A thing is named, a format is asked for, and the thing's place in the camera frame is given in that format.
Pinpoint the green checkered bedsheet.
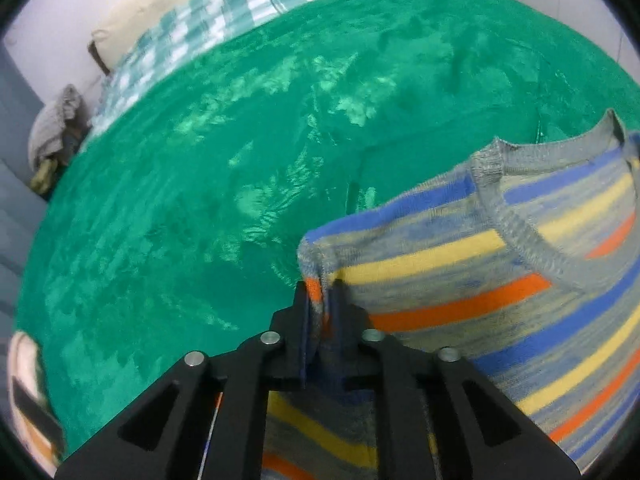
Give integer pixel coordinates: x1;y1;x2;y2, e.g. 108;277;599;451
90;0;456;136

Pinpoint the pale object with black strap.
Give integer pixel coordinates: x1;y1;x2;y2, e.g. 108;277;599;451
7;330;67;477

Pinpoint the grey cloth pile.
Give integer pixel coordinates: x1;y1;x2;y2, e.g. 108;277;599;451
27;84;92;202

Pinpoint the green fleece blanket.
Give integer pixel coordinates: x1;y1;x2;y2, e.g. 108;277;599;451
12;0;640;461

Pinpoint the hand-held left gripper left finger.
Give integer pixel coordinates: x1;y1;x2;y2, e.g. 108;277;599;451
54;281;309;480

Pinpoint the grey-blue cabinet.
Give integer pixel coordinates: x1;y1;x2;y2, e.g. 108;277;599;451
0;35;51;331

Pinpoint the striped knitted sweater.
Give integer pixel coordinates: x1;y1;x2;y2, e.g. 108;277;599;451
200;109;640;480

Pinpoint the dark wooden bed frame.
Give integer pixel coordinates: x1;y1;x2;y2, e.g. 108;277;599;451
87;40;112;77

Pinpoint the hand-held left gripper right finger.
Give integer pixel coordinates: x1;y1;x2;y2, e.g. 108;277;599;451
320;279;582;480

